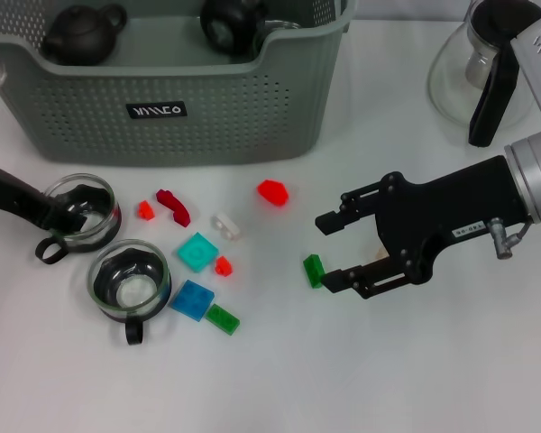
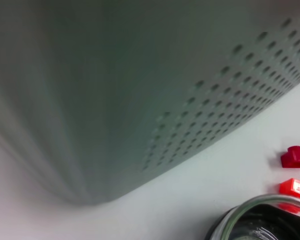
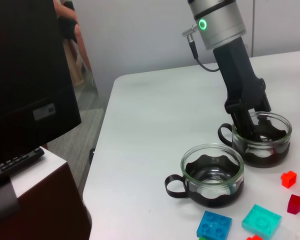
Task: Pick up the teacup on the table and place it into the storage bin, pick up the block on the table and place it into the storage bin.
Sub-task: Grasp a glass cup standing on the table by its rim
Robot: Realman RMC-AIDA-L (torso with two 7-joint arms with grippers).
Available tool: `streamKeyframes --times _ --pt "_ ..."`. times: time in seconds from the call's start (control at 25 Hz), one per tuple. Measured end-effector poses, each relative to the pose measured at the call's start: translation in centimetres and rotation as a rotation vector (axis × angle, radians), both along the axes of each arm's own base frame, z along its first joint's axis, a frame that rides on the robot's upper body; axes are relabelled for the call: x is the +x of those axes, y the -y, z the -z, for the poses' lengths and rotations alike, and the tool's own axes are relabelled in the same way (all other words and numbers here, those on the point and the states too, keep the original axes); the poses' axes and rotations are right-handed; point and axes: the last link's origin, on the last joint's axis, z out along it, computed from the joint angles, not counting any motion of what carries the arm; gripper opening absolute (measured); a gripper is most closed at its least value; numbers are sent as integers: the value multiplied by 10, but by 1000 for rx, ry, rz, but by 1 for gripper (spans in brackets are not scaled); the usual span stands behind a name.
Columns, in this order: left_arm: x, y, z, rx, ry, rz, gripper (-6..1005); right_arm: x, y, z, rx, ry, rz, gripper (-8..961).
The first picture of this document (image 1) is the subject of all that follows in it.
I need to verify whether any glass teacup black handle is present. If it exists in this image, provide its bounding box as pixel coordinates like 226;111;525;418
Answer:
252;18;301;58
199;0;267;53
34;173;123;266
87;240;172;346

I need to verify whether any blue square toy brick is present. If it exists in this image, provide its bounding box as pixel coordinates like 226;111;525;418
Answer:
170;279;216;322

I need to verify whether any dark clay teapot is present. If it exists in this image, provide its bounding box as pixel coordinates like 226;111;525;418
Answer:
41;3;128;65

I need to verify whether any teal square toy brick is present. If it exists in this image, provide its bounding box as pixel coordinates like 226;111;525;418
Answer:
176;232;220;274

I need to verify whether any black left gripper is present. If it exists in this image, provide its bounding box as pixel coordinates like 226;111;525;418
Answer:
0;164;90;235

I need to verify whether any large red toy block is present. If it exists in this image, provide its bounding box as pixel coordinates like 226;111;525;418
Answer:
256;179;290;208

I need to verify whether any white toy brick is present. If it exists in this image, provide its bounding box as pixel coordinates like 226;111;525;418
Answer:
211;214;243;242

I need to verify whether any right wrist cable with connector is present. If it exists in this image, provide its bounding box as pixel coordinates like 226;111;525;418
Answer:
486;217;531;259

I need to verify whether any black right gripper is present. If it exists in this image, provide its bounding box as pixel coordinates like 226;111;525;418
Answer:
314;155;531;299

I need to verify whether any flat green toy brick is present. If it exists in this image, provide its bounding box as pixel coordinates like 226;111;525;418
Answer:
206;303;241;336

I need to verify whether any dark red curved block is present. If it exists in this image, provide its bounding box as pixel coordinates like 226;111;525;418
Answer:
156;189;193;227

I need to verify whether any glass pitcher black handle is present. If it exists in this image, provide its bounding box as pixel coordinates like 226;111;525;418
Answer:
426;0;541;149

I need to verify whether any grey-green perforated storage bin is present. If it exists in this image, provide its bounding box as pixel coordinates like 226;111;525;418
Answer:
0;0;360;166

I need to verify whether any thick green toy brick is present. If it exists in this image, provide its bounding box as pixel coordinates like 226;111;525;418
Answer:
302;254;328;290

